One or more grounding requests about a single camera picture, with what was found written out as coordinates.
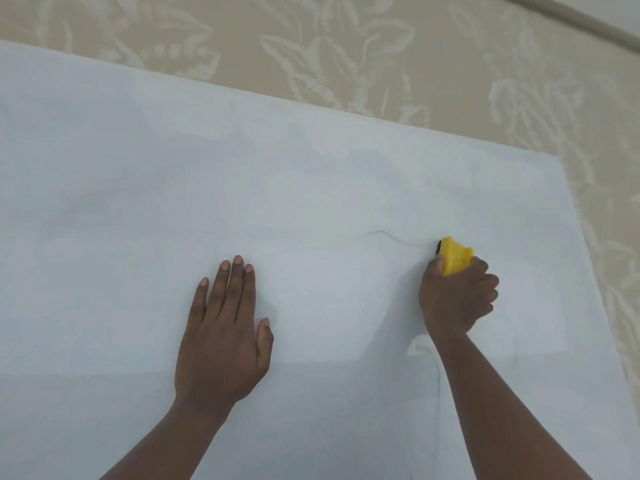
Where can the white fabric sheet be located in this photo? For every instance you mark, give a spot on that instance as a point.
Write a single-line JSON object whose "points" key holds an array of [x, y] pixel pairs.
{"points": [[310, 194]]}

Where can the grey border strip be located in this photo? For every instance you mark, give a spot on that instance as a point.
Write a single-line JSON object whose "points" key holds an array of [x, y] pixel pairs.
{"points": [[565, 15]]}

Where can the beige floral patterned cloth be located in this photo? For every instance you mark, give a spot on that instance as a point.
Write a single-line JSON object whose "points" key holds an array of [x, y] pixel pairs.
{"points": [[400, 54]]}

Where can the person's right forearm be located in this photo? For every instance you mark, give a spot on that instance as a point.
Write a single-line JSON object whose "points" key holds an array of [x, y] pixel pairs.
{"points": [[495, 414]]}

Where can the person's left middle finger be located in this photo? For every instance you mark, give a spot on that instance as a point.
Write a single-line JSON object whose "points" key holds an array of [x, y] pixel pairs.
{"points": [[233, 289]]}

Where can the person's right thumb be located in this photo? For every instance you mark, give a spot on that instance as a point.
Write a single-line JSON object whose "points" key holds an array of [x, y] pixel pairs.
{"points": [[436, 267]]}

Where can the person's left forearm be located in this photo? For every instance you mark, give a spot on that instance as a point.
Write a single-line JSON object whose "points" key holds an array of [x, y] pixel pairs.
{"points": [[170, 442]]}

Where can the person's left hand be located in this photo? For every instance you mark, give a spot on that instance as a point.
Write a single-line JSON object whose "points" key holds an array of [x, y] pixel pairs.
{"points": [[220, 354]]}

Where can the yellow handheld cutter tool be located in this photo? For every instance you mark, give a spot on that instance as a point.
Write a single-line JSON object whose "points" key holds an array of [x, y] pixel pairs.
{"points": [[456, 255]]}

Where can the person's right hand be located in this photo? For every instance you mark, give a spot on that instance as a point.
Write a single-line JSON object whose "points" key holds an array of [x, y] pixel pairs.
{"points": [[452, 302]]}

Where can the person's left thumb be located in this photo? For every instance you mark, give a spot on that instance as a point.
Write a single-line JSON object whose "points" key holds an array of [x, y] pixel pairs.
{"points": [[264, 339]]}

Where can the person's left little finger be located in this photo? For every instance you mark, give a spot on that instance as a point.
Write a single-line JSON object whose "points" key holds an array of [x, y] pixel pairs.
{"points": [[198, 304]]}

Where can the thin dark thread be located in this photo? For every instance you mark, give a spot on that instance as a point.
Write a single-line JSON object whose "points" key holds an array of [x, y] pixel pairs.
{"points": [[384, 231]]}

